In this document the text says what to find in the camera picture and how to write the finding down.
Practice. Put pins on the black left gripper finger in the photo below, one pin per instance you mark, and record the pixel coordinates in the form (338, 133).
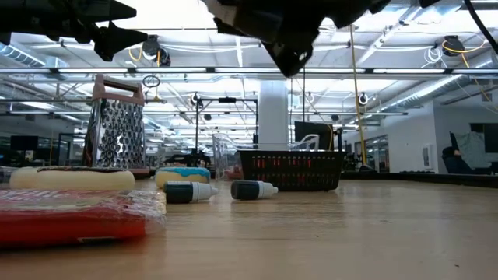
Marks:
(109, 11)
(113, 40)

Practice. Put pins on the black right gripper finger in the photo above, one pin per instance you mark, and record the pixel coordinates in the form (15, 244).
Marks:
(290, 58)

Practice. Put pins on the black dropper bottle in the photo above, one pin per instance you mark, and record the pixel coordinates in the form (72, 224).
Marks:
(249, 190)

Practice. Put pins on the chocolate frosted toy donut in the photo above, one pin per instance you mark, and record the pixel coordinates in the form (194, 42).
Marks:
(78, 180)

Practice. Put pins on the blue frosted toy donut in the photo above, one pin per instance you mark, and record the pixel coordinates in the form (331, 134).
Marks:
(183, 177)

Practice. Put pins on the dark green dropper bottle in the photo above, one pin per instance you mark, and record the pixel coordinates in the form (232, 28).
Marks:
(183, 192)

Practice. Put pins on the white building column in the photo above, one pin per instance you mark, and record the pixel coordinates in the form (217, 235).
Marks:
(272, 113)

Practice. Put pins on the long ceiling light strip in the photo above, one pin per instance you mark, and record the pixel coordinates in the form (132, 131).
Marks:
(171, 70)

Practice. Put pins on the black computer monitor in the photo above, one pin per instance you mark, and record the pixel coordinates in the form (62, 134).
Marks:
(311, 132)

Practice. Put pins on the metal box grater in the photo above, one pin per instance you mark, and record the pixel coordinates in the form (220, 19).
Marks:
(116, 136)

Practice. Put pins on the black plastic basket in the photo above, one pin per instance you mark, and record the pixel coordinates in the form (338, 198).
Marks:
(292, 154)

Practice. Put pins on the black screen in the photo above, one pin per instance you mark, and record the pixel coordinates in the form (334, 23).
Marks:
(23, 142)
(490, 138)

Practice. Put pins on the clear plastic object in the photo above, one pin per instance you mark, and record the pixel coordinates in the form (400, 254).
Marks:
(5, 173)

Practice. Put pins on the person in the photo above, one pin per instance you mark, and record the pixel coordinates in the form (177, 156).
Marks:
(453, 163)

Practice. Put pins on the grey cloth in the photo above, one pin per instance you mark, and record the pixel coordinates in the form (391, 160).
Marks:
(474, 148)

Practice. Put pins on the black stand frame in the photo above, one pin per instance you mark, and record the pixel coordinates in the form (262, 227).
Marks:
(197, 124)

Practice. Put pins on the silver ventilation duct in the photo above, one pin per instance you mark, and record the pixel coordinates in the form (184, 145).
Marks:
(424, 91)

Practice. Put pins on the black table frame rail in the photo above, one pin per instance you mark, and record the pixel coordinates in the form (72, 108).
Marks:
(428, 178)

